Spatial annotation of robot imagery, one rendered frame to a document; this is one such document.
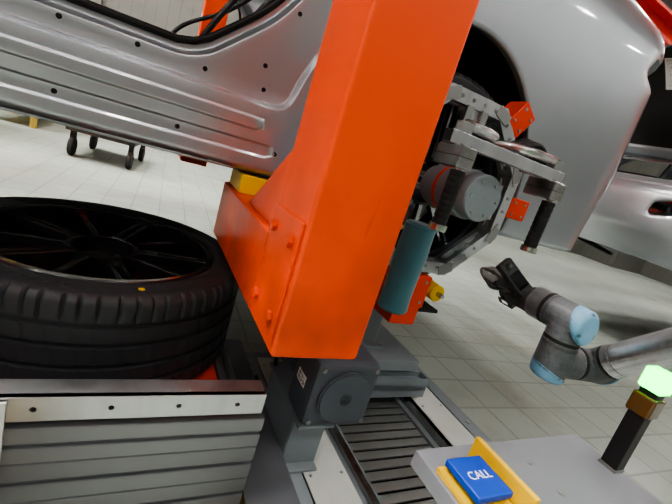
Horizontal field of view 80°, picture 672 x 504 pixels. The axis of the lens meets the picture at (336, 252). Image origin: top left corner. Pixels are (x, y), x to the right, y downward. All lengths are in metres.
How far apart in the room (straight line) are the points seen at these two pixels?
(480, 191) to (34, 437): 1.05
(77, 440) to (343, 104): 0.66
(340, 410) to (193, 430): 0.35
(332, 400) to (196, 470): 0.31
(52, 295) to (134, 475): 0.34
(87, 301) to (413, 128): 0.60
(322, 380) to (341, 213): 0.47
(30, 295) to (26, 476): 0.28
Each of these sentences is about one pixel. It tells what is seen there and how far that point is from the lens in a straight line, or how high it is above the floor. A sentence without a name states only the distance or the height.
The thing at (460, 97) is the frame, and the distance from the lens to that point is 1.22.
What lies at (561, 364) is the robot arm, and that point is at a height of 0.51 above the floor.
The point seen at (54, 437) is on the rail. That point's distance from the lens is 0.80.
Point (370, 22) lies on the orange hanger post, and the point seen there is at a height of 1.02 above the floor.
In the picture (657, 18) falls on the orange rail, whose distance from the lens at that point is 6.00.
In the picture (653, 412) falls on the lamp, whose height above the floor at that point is 0.59.
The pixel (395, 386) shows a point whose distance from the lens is 1.51.
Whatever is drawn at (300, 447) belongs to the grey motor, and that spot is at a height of 0.14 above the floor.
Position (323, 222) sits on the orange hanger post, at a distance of 0.58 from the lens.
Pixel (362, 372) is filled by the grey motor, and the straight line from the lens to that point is 0.98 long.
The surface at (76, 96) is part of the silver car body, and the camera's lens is 1.05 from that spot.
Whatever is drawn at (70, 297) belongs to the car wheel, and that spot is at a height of 0.50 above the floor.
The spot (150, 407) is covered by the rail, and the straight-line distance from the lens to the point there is 0.77.
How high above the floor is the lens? 0.85
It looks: 13 degrees down
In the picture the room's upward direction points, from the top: 17 degrees clockwise
